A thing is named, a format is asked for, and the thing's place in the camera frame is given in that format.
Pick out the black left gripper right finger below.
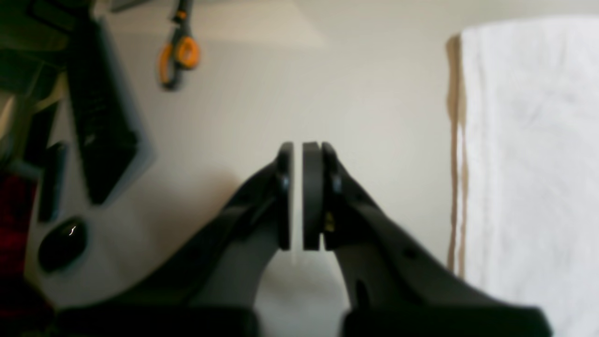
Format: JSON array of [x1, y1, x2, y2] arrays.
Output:
[[302, 142, 552, 337]]

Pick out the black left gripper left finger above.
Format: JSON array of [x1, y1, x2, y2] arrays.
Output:
[[54, 142, 294, 337]]

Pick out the black computer mouse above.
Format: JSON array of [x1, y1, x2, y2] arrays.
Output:
[[37, 216, 88, 273]]

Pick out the white printed T-shirt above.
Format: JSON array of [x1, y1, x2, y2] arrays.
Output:
[[450, 15, 599, 337]]

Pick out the black keyboard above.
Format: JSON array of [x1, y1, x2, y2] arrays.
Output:
[[66, 17, 155, 207]]

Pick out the orange handled scissors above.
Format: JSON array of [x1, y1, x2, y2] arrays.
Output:
[[158, 0, 200, 90]]

